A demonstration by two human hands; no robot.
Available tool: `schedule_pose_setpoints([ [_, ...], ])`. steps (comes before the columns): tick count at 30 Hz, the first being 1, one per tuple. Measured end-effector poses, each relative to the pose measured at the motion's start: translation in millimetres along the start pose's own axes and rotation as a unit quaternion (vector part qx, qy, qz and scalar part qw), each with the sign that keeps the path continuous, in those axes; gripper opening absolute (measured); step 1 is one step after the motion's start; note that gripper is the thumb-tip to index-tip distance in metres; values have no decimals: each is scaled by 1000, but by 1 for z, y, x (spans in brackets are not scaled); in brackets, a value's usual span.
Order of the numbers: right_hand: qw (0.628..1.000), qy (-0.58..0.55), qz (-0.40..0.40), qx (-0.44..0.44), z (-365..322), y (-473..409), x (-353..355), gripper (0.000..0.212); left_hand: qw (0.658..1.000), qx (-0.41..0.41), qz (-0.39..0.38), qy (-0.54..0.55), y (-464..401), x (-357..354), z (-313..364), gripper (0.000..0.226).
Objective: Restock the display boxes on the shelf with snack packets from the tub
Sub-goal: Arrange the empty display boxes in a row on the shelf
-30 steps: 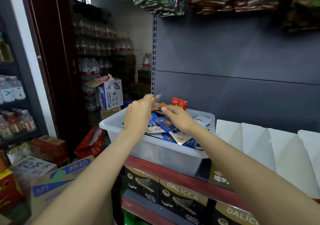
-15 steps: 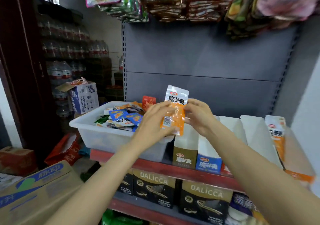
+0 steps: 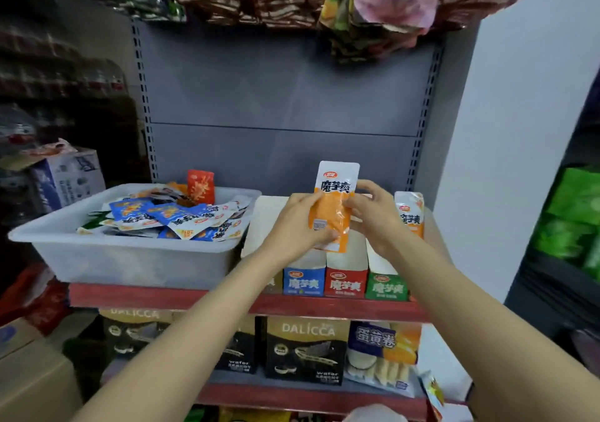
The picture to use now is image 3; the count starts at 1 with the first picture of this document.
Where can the person's left hand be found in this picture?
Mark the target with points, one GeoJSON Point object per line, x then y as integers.
{"type": "Point", "coordinates": [295, 229]}

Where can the person's right hand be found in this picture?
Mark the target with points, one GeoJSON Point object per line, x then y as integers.
{"type": "Point", "coordinates": [380, 222]}

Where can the orange snack packets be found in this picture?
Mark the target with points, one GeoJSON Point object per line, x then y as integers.
{"type": "Point", "coordinates": [410, 213]}
{"type": "Point", "coordinates": [336, 178]}

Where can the gold display box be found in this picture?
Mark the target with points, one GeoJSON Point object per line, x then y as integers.
{"type": "Point", "coordinates": [255, 213]}

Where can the orange display box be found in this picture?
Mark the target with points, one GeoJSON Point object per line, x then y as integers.
{"type": "Point", "coordinates": [428, 222]}

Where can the blue display box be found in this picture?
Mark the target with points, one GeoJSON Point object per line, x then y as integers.
{"type": "Point", "coordinates": [305, 281]}

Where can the green display box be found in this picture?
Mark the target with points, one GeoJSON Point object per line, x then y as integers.
{"type": "Point", "coordinates": [386, 288]}

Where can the red display box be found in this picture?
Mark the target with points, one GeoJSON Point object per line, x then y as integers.
{"type": "Point", "coordinates": [347, 281]}

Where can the pile of snack packets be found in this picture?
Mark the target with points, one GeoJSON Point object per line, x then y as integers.
{"type": "Point", "coordinates": [169, 220]}

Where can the white plastic bin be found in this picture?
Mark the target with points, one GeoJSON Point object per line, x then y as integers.
{"type": "Point", "coordinates": [122, 262]}

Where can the person's left forearm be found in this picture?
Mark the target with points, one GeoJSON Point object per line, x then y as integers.
{"type": "Point", "coordinates": [187, 351]}

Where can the person's right forearm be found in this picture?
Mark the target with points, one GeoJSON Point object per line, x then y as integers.
{"type": "Point", "coordinates": [487, 342]}

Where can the yellow snack packets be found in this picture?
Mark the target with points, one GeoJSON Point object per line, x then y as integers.
{"type": "Point", "coordinates": [431, 394]}

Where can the white blue carton box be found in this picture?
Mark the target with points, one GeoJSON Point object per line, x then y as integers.
{"type": "Point", "coordinates": [70, 182]}

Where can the yellow blue biscuit carton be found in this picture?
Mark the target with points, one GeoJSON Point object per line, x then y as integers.
{"type": "Point", "coordinates": [384, 361]}

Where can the stack of green packs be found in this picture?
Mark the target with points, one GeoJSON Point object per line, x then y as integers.
{"type": "Point", "coordinates": [572, 201]}

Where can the hanging pink candy bag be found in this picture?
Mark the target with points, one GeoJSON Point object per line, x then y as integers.
{"type": "Point", "coordinates": [398, 4]}

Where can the red plastic bag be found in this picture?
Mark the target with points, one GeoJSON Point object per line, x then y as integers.
{"type": "Point", "coordinates": [33, 300]}

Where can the dark rack of bottled water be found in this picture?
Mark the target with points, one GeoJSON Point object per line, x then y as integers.
{"type": "Point", "coordinates": [66, 79]}

